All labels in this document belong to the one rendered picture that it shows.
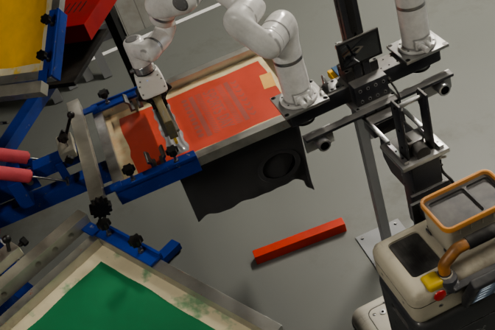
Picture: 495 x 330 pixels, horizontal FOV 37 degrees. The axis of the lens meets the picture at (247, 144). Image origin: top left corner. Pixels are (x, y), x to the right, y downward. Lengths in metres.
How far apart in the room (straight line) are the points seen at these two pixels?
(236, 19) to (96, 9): 1.53
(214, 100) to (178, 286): 0.94
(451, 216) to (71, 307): 1.14
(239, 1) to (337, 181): 1.75
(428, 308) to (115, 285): 0.92
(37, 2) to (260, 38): 1.42
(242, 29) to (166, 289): 0.79
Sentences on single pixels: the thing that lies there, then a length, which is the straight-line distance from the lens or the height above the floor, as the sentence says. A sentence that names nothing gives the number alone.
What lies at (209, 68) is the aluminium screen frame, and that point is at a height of 0.98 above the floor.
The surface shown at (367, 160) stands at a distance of 3.06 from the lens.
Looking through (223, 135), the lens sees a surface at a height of 0.96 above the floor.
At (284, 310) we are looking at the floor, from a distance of 3.30.
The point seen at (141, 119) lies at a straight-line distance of 2.94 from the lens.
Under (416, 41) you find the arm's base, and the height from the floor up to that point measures 1.18.
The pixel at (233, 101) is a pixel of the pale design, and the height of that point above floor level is 0.96.
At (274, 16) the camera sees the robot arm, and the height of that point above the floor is 1.45.
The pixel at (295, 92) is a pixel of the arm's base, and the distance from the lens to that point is 2.35.
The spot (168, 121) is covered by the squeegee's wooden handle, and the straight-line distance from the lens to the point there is 2.56.
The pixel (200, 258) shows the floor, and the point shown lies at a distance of 3.65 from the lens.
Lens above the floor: 2.50
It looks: 37 degrees down
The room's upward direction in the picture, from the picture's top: 19 degrees counter-clockwise
